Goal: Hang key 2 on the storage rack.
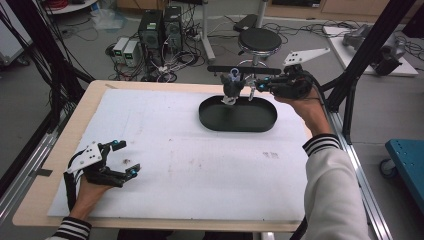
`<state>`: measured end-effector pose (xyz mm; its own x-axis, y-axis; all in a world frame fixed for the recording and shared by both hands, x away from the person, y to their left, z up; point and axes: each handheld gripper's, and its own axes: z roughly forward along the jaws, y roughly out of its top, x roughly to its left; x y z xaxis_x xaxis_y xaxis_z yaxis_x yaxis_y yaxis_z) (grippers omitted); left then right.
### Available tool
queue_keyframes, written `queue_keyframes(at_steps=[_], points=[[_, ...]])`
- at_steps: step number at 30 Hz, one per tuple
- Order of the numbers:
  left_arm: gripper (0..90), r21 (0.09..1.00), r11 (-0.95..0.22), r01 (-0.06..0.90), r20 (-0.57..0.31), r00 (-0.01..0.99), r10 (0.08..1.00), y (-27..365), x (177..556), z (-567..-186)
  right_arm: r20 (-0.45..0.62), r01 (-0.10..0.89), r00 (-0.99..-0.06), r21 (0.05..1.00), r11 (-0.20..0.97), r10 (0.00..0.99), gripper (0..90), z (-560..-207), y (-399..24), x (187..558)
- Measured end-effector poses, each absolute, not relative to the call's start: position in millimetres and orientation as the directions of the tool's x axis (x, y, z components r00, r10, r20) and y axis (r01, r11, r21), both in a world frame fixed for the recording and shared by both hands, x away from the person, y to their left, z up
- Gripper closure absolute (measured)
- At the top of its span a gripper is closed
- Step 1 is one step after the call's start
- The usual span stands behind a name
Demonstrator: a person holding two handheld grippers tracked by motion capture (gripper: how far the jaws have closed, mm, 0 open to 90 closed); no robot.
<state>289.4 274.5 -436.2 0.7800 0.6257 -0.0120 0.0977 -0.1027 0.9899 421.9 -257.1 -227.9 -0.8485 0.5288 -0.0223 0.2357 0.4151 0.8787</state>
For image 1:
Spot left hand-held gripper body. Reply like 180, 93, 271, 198
65, 141, 130, 189

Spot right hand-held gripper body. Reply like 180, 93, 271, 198
270, 47, 332, 100

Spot black and pink plush toy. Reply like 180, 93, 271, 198
219, 67, 248, 107

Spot black rack with oval tray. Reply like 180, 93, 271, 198
198, 65, 283, 134

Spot person's right hand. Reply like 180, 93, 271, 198
273, 87, 327, 118

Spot person's left hand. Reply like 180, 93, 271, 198
69, 173, 114, 214

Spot light wooden table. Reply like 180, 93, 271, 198
12, 79, 334, 233

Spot black round stool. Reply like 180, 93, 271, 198
228, 27, 283, 69

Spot grey tape strip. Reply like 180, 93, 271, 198
28, 168, 54, 178

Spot white foam board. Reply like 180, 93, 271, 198
47, 87, 313, 223

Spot white platform board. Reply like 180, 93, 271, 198
322, 25, 420, 78

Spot flat black box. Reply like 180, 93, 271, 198
232, 13, 259, 33

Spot grey metal pole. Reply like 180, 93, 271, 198
254, 0, 270, 30

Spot grey metal desk leg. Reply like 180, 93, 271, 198
199, 0, 217, 64

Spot white power supply unit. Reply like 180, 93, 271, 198
111, 36, 130, 64
122, 40, 141, 68

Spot wooden cabinet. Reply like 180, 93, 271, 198
264, 0, 424, 24

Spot grey robot machine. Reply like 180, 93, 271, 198
341, 23, 407, 77

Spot black computer tower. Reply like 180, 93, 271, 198
137, 9, 165, 67
162, 5, 184, 55

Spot clear plastic bag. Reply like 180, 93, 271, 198
90, 7, 128, 32

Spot blue cart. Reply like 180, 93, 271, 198
379, 138, 424, 215

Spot white cabinet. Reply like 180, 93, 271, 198
0, 0, 33, 67

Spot white round table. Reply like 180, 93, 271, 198
42, 0, 100, 16

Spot right hand-held gripper black cable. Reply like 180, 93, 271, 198
289, 73, 331, 240

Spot hand-held gripper black cable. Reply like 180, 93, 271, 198
289, 73, 331, 240
62, 149, 88, 213

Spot left hand-held gripper black cable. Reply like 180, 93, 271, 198
62, 149, 88, 213

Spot black floor cables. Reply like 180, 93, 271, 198
261, 19, 424, 63

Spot aluminium rail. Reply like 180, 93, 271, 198
320, 101, 395, 240
0, 101, 78, 224

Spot tangle of floor cables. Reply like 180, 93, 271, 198
105, 19, 208, 83

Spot black frame strut with cables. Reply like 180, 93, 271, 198
0, 0, 96, 134

